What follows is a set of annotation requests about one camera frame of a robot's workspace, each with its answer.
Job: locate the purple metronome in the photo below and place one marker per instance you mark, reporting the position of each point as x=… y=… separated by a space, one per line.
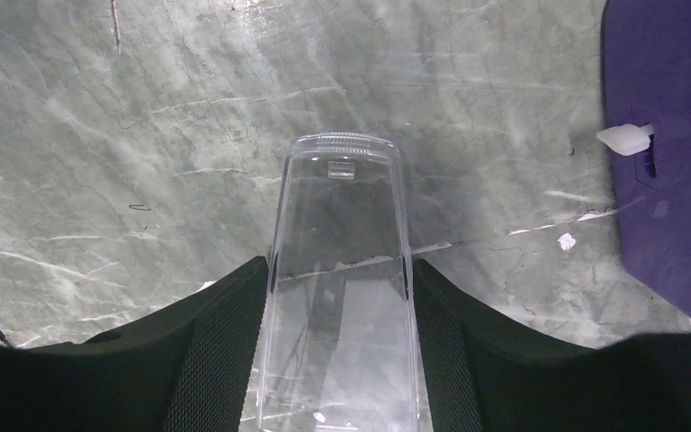
x=646 y=80

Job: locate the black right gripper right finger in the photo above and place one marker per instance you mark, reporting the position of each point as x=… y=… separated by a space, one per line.
x=487 y=372

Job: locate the clear plastic metronome cover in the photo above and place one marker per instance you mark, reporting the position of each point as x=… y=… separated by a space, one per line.
x=340 y=350

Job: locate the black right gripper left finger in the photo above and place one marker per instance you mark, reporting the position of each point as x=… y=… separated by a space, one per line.
x=185 y=367

